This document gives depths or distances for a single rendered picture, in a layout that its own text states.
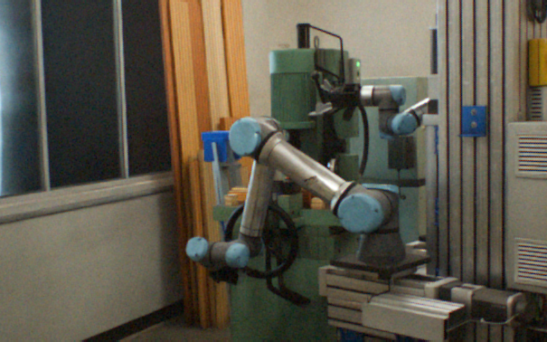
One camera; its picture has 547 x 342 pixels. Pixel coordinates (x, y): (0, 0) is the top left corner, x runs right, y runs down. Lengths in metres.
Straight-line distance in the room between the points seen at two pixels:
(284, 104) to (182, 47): 1.67
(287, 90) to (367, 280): 0.93
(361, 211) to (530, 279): 0.50
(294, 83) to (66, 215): 1.54
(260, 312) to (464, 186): 1.07
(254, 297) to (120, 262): 1.44
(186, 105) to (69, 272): 1.21
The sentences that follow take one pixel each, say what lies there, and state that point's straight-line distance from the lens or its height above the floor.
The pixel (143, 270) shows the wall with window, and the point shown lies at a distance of 4.48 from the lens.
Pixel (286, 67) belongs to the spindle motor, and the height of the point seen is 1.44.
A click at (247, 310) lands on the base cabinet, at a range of 3.05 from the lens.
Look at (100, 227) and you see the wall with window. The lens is 4.17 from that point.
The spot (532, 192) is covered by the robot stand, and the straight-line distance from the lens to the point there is 2.19.
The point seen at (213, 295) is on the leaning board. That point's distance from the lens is 4.49.
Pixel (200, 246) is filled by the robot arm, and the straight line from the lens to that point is 2.44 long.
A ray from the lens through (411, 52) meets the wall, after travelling 5.27.
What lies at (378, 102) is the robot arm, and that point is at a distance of 2.77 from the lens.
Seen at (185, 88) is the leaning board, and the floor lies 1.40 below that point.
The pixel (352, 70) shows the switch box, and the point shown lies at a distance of 3.24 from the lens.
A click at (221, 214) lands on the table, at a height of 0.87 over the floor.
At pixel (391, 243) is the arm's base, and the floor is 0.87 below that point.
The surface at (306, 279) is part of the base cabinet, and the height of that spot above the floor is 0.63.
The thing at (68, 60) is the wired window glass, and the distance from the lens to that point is 4.10.
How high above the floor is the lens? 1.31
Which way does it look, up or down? 6 degrees down
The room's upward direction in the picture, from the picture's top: 2 degrees counter-clockwise
